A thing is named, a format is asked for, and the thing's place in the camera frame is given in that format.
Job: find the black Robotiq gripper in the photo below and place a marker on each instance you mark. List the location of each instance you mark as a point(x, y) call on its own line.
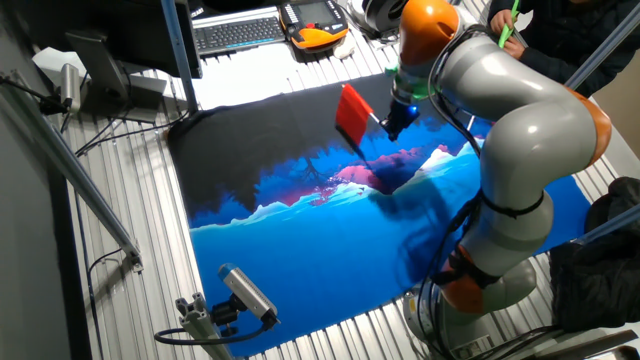
point(404, 115)

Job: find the green pen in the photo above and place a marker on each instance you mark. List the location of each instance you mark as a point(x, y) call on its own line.
point(509, 25)

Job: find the person left forearm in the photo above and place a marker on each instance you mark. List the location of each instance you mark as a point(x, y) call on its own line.
point(555, 67)

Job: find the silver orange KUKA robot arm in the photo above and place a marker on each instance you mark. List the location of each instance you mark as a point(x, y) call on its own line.
point(535, 135)

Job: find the person right forearm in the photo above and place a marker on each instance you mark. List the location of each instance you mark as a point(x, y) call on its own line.
point(495, 4)

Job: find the person left hand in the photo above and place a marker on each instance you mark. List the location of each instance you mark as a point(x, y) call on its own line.
point(514, 48)

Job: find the person right hand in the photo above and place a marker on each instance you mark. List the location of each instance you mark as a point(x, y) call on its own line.
point(500, 21)

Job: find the green wrist mounting plate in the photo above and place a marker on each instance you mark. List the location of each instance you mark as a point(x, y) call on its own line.
point(412, 90)

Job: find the thin white stick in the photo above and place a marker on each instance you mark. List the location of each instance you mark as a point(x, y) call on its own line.
point(471, 122)

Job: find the small white lump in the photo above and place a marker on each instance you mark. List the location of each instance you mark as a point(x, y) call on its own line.
point(345, 48)

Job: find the orange black teach pendant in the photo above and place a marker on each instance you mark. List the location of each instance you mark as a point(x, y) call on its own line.
point(320, 37)

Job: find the landscape printed cloth mat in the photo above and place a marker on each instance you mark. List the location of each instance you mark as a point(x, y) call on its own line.
point(300, 250)

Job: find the black computer keyboard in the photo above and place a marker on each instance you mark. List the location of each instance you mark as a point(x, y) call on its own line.
point(235, 32)

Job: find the person dark jacket torso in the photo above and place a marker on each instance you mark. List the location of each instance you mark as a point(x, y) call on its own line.
point(585, 30)

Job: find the black bag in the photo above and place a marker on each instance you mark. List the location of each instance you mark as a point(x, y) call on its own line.
point(595, 280)

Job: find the grey monitor stand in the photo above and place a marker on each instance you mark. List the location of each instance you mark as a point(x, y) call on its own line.
point(100, 65)

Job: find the black computer monitor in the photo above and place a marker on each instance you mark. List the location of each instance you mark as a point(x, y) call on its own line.
point(100, 20)

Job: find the small white sheet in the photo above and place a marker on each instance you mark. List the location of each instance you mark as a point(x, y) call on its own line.
point(50, 60)

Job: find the silver camera with blue cap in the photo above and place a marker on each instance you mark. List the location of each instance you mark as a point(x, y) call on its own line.
point(245, 290)

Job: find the aluminium frame bar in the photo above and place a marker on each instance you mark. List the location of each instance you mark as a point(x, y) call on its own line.
point(615, 222)
point(177, 50)
point(75, 175)
point(605, 47)

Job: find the black camera ball mount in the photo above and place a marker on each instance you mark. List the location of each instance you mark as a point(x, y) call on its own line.
point(225, 314)

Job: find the aluminium extrusion bracket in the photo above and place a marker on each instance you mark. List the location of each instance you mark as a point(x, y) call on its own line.
point(197, 325)

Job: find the grey metal rail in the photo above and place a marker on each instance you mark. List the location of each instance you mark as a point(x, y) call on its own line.
point(590, 350)

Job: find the small silver camera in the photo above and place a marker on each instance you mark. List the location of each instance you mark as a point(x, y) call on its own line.
point(70, 85)

